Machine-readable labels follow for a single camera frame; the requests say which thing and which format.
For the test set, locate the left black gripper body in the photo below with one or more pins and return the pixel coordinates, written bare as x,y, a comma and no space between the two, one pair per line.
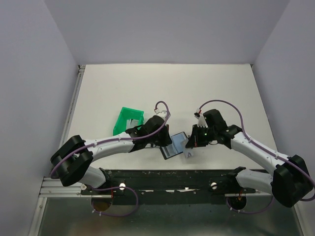
161,139

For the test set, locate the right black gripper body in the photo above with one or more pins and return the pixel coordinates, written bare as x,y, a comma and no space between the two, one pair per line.
202,135

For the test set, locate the white credit card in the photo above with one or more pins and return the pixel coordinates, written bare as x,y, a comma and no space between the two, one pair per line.
169,152

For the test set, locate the translucent blue credit card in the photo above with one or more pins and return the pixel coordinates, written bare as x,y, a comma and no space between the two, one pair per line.
177,140

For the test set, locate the black leather card holder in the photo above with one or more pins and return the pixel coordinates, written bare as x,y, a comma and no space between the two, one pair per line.
161,149

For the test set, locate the green plastic bin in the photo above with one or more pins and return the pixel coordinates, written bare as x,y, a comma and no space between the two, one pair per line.
128,118

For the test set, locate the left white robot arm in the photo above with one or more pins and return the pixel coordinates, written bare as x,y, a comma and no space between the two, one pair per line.
71,162

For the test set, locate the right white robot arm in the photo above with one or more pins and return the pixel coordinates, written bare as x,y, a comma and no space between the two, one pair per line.
286,178

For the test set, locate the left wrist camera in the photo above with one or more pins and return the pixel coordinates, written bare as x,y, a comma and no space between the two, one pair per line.
162,114

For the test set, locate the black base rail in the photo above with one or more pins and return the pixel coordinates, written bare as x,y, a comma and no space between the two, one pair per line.
167,187

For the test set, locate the aluminium frame rail left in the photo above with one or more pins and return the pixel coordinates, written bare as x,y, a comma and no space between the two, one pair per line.
70,113

